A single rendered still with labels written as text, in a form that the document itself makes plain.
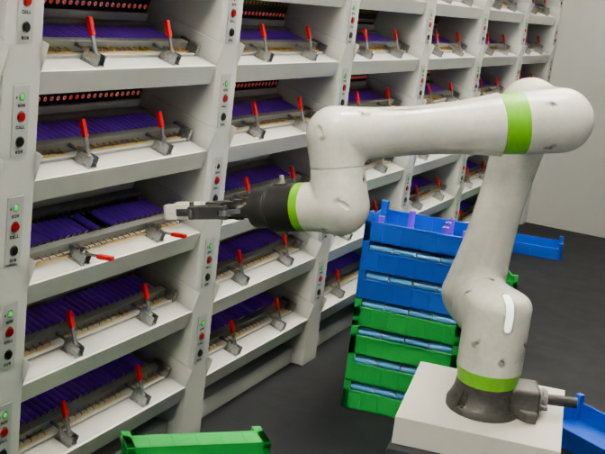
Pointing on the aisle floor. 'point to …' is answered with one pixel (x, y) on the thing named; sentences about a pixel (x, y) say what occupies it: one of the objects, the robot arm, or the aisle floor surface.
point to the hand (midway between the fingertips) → (184, 210)
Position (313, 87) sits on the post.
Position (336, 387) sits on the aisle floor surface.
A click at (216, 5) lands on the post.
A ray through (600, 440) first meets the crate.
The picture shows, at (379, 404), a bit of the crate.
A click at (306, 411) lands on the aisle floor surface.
